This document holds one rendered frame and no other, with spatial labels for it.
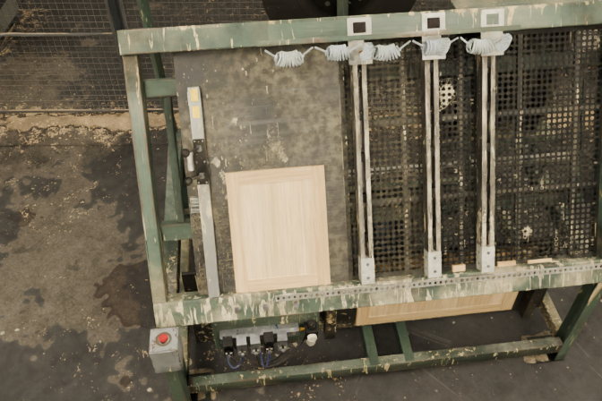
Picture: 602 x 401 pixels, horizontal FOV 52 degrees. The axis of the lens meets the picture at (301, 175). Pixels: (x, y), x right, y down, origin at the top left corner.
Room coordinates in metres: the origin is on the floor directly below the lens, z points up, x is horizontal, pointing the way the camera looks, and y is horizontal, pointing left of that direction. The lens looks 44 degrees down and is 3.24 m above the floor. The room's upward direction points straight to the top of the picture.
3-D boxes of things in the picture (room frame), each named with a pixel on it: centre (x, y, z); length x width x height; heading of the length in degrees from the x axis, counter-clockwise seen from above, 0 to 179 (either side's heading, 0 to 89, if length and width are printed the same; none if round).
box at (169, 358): (1.36, 0.58, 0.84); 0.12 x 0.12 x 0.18; 7
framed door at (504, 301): (1.91, -0.75, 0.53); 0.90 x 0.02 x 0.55; 97
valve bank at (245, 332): (1.48, 0.15, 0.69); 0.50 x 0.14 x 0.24; 97
